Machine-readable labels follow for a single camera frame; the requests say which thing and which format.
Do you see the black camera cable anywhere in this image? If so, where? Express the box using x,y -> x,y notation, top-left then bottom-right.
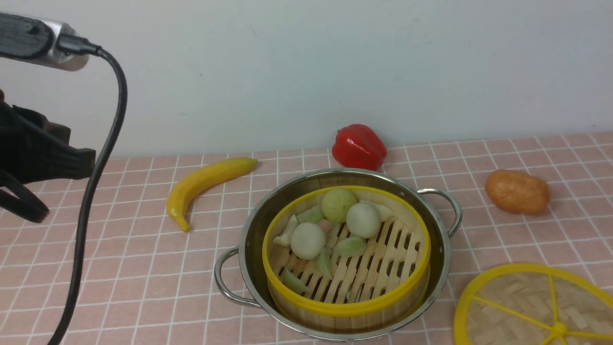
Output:
47,34 -> 128,345

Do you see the stainless steel pot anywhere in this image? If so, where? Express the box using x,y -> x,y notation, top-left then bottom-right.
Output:
214,168 -> 463,342

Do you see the white toy bun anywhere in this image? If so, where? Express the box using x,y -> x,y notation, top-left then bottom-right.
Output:
346,202 -> 381,239
290,222 -> 327,260

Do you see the yellow toy banana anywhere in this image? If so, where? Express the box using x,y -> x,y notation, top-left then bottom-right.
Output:
166,157 -> 258,233

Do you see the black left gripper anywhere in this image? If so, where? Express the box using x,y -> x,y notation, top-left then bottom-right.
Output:
0,94 -> 96,223

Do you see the bamboo steamer yellow rim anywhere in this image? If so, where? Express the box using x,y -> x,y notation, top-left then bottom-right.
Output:
262,185 -> 431,333

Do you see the green toy bun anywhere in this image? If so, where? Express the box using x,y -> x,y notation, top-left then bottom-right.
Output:
321,187 -> 358,223

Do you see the orange toy potato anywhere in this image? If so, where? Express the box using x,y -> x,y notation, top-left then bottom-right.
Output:
484,170 -> 552,215

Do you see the green toy dumpling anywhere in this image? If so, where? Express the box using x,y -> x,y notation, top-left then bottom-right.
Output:
334,236 -> 366,257

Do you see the red toy bell pepper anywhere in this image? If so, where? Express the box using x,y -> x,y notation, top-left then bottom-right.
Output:
331,124 -> 387,171

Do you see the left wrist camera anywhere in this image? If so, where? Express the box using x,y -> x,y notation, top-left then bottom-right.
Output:
0,12 -> 89,71

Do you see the woven bamboo steamer lid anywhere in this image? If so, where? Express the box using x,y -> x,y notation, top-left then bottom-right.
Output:
453,264 -> 613,345

